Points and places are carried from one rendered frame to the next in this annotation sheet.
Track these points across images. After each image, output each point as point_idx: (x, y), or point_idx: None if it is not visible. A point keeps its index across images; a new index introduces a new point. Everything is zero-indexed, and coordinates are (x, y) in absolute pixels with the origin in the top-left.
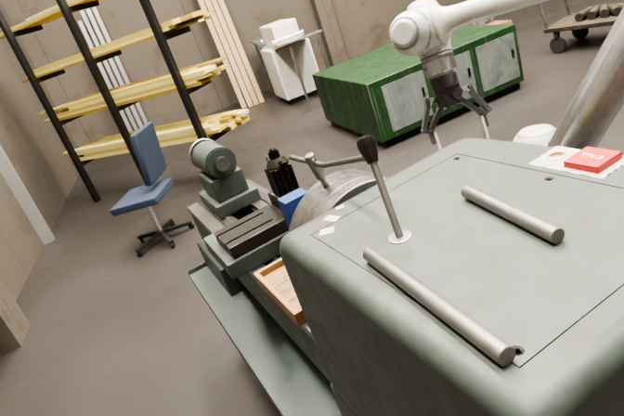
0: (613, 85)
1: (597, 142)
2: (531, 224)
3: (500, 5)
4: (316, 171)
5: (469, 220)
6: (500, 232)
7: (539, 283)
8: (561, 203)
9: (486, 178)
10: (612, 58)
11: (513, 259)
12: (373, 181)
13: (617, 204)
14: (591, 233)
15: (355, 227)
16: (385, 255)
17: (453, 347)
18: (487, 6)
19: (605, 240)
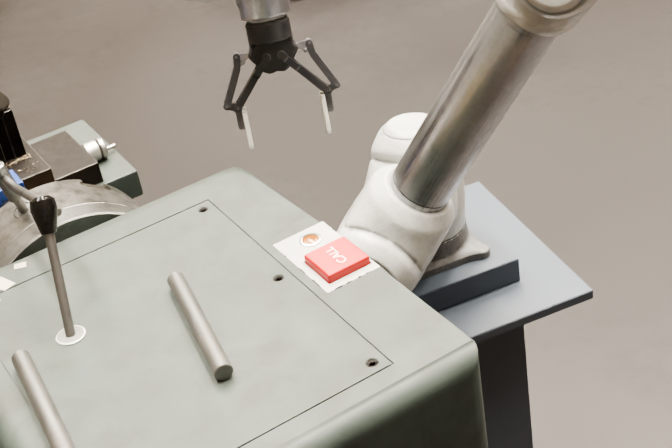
0: (469, 112)
1: (454, 182)
2: (205, 351)
3: None
4: (6, 190)
5: (158, 325)
6: (180, 352)
7: (176, 429)
8: (264, 322)
9: (214, 258)
10: (469, 74)
11: (170, 393)
12: (92, 216)
13: (313, 336)
14: (263, 372)
15: (25, 306)
16: (42, 361)
17: None
18: None
19: (269, 385)
